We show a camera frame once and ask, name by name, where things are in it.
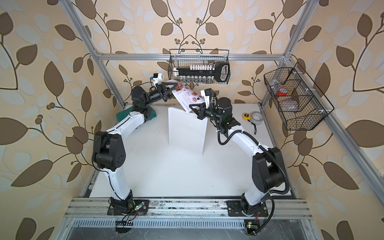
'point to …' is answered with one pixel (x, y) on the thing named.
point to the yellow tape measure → (246, 116)
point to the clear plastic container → (290, 105)
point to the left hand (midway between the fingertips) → (175, 85)
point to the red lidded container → (282, 92)
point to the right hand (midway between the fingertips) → (189, 106)
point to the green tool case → (121, 114)
